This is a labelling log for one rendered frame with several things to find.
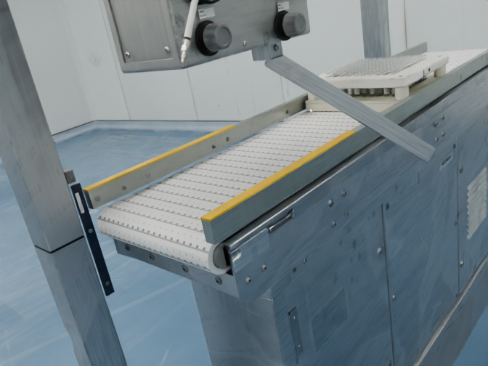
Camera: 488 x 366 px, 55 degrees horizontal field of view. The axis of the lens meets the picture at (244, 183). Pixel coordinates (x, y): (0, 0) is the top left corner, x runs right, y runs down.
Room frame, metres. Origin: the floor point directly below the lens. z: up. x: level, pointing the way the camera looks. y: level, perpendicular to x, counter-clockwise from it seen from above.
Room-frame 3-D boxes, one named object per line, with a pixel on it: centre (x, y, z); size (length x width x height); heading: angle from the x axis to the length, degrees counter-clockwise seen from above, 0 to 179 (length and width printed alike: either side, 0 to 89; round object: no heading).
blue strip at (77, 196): (0.68, 0.25, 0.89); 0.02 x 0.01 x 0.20; 135
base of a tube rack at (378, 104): (1.08, -0.35, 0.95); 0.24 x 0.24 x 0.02; 45
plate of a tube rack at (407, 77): (1.08, -0.35, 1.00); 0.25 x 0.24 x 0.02; 45
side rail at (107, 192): (1.15, -0.23, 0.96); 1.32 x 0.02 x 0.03; 135
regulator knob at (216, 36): (0.47, 0.00, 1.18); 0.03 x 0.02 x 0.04; 135
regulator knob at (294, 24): (0.56, -0.09, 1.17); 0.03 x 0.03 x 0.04; 45
